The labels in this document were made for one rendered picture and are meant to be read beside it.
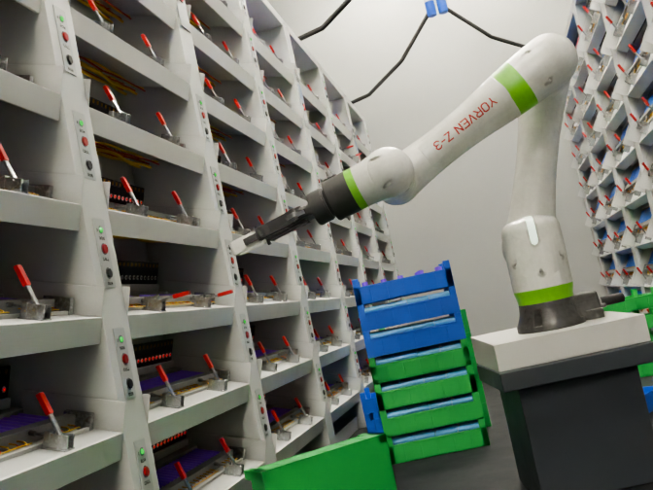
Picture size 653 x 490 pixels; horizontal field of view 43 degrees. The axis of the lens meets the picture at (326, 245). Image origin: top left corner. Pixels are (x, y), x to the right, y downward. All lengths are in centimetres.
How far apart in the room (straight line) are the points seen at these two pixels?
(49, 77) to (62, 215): 26
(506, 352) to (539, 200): 43
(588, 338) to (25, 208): 111
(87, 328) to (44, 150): 32
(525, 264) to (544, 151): 33
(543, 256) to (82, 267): 95
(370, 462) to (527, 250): 56
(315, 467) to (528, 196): 81
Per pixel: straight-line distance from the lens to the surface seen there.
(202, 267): 212
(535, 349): 176
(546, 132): 204
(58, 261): 148
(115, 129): 169
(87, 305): 145
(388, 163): 173
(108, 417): 145
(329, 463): 172
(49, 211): 138
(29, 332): 125
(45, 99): 147
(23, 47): 157
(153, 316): 163
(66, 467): 129
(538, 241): 183
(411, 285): 251
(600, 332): 179
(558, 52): 190
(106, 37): 178
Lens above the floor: 45
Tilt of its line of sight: 5 degrees up
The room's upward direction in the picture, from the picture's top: 12 degrees counter-clockwise
